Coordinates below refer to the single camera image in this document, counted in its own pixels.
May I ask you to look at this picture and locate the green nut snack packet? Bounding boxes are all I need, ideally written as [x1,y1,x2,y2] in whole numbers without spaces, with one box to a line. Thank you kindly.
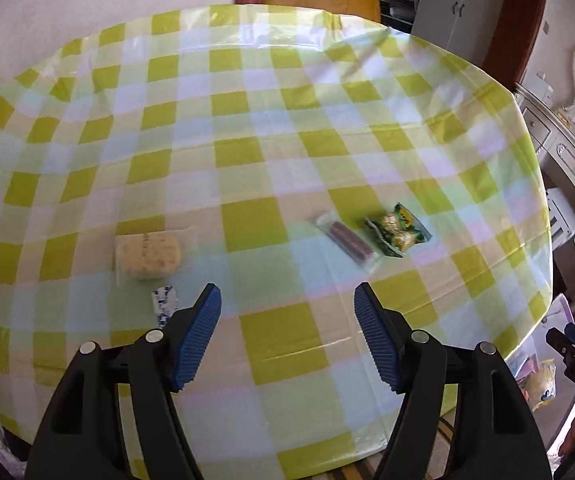
[365,203,433,258]

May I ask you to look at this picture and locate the purple white cardboard box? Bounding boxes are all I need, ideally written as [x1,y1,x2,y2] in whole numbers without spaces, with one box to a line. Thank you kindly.
[504,292,575,411]

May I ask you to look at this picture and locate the yellow chips bag in box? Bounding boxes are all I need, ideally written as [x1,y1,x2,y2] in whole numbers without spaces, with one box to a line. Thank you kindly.
[522,359,557,412]

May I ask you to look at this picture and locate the small blue white candy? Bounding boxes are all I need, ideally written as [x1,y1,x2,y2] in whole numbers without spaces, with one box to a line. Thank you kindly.
[152,286,178,328]

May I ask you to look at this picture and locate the round cracker clear bag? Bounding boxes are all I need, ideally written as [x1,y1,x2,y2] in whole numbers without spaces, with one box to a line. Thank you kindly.
[114,228,198,286]

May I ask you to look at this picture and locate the purple bar clear wrapper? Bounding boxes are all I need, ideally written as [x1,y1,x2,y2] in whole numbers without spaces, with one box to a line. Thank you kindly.
[313,212,380,273]

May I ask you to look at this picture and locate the white slatted stool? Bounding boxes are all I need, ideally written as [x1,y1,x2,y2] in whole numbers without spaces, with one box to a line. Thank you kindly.
[545,188,575,250]

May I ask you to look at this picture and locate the green checkered tablecloth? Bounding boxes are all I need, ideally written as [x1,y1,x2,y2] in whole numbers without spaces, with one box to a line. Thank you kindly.
[0,6,552,479]

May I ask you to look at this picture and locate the white wardrobe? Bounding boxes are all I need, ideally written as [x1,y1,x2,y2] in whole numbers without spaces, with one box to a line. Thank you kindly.
[412,0,503,66]

